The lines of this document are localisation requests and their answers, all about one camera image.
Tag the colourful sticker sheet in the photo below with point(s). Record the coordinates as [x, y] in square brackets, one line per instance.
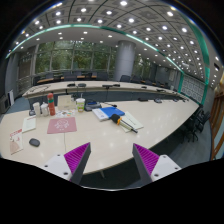
[65, 113]

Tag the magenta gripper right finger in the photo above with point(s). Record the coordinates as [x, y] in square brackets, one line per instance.
[151, 166]

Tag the green white paper cup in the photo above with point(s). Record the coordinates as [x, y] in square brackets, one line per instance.
[80, 104]

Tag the white book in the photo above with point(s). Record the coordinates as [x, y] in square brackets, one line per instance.
[100, 114]

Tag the beige standing card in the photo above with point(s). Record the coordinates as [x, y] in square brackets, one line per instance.
[65, 102]

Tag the black office chair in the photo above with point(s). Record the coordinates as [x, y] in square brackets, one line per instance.
[194, 124]

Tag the red orange thermos bottle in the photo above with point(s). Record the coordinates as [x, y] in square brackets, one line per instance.
[51, 105]

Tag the white cup left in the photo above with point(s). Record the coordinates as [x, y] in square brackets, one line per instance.
[36, 107]

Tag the blue folder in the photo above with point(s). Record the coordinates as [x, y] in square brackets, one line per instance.
[109, 111]

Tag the white paper booklet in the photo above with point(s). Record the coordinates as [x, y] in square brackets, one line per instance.
[29, 123]

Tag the pink mouse pad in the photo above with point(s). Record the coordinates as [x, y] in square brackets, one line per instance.
[62, 125]

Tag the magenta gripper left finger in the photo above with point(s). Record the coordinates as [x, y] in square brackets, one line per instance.
[69, 166]

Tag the white jar with lid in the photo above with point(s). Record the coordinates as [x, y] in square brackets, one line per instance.
[44, 109]

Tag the pale green papers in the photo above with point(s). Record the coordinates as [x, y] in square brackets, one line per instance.
[131, 120]

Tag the red white booklet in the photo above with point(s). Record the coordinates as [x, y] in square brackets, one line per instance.
[16, 142]

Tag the dark device on table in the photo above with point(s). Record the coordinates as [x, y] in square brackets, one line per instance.
[90, 107]

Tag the grey round pillar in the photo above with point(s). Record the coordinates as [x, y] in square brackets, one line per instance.
[125, 57]

